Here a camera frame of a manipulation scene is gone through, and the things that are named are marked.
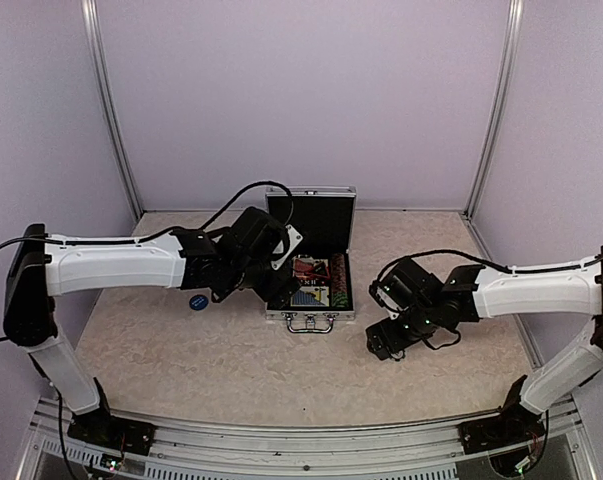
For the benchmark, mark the green chip stack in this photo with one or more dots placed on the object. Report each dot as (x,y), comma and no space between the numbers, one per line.
(339,298)

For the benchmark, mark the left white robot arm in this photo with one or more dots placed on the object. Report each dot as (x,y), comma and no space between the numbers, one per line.
(48,266)

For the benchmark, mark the left aluminium frame post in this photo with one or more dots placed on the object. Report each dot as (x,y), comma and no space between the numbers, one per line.
(98,56)

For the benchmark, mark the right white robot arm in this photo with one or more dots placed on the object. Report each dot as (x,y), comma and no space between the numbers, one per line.
(482,289)

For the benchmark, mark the front aluminium rail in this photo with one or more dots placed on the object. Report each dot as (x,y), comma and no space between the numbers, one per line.
(183,449)

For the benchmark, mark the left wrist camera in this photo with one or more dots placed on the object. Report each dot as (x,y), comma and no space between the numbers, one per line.
(290,241)

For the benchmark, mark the aluminium poker case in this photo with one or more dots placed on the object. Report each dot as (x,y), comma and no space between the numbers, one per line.
(324,217)

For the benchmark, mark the right chip row in case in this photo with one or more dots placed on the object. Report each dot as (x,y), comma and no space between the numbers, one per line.
(338,273)

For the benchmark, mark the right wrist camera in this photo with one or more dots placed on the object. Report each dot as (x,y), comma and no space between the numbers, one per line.
(404,285)

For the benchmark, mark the blue card deck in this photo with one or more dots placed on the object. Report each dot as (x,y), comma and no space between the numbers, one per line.
(311,296)

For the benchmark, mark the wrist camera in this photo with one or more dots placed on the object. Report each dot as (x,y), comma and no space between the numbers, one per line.
(290,241)
(404,285)

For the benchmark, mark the red card deck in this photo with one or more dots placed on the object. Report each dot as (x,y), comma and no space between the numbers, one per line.
(308,268)

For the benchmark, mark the black red triangular button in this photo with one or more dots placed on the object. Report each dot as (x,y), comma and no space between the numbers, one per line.
(320,270)

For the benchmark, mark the right aluminium frame post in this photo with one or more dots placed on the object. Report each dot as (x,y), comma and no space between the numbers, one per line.
(498,106)

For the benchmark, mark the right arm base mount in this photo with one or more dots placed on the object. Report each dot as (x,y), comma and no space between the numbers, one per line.
(513,424)

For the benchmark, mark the blue round button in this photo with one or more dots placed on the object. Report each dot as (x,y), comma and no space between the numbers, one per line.
(198,302)

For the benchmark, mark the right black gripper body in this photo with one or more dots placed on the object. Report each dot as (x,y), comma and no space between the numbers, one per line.
(421,325)

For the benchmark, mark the aluminium frame post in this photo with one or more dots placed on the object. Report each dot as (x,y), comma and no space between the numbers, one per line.
(498,106)
(98,56)

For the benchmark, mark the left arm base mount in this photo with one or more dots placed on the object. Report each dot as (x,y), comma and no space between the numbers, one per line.
(100,427)

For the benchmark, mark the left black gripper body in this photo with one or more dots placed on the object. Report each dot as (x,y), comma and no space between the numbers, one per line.
(250,276)

